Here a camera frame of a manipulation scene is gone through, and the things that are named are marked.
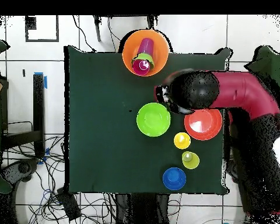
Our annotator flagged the large green bowl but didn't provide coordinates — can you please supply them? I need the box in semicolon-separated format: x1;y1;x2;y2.
136;102;172;138

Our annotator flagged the pink cup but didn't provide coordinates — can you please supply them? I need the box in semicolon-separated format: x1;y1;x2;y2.
132;58;152;76

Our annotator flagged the large orange bowl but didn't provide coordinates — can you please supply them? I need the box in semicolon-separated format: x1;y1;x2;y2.
121;29;170;77

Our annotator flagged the small green bowl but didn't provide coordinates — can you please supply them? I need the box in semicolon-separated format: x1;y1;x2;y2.
131;52;155;70

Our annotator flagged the purple cup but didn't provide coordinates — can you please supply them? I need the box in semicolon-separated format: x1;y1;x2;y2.
136;37;154;56

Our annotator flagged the yellow cup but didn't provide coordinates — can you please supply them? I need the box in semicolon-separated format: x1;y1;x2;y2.
173;132;191;150

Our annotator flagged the wide red-orange bowl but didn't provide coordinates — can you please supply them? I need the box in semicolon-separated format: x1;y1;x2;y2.
184;108;223;141

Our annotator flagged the lime yellow-green cup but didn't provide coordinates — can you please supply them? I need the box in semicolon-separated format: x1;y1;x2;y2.
181;150;201;170

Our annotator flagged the dark green tablecloth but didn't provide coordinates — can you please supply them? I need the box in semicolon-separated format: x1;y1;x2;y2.
64;45;233;196

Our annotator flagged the blue bowl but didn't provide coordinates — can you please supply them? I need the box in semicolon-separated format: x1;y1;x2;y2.
162;167;187;191

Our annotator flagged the black metal stand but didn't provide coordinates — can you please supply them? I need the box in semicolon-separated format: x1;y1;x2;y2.
1;72;47;159

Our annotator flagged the black power strip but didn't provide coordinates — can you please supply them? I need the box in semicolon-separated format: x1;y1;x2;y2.
56;187;82;222

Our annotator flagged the black camera stand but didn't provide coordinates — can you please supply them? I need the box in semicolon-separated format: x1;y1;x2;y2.
92;15;159;43

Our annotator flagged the black square frame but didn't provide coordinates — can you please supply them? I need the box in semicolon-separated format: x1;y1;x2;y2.
24;15;60;43

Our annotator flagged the tangle of cables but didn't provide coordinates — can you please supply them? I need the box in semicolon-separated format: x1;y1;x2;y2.
2;121;117;224

